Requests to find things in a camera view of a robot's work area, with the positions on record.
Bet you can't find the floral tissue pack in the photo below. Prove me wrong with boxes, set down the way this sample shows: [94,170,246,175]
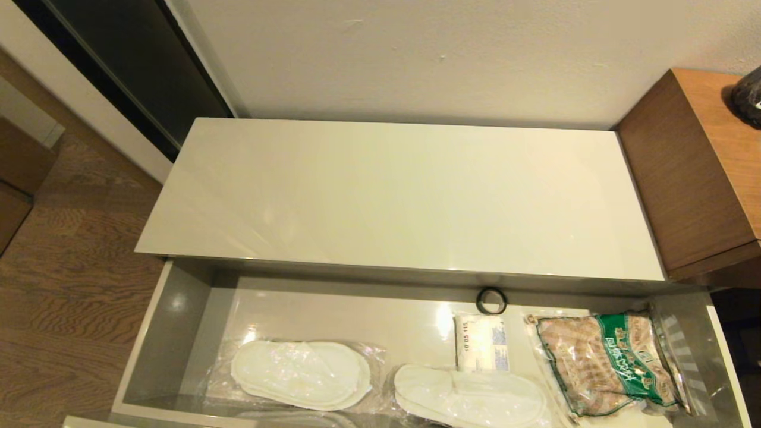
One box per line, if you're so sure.
[454,313,511,373]

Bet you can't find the white slippers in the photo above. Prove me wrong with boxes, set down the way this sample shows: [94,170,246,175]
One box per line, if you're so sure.
[205,336,388,415]
[383,361,565,428]

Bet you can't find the glossy white drawer cabinet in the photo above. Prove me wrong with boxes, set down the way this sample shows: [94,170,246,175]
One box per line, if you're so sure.
[134,118,666,293]

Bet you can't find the black tape roll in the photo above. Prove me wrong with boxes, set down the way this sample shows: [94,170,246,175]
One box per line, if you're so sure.
[476,287,508,316]

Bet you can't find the green snack bag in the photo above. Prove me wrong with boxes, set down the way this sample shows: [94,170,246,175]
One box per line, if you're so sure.
[523,308,694,418]

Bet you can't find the dark sliding door panel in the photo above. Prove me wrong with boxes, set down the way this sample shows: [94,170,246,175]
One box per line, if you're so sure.
[12,0,236,165]

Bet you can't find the brown wooden side cabinet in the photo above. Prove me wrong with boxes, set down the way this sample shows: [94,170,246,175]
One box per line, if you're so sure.
[615,68,761,284]

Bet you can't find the brown wooden furniture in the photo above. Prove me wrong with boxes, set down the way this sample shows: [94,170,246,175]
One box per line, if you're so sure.
[0,77,65,257]

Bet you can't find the dark round object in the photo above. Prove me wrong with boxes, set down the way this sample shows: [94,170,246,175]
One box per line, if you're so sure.
[730,64,761,129]

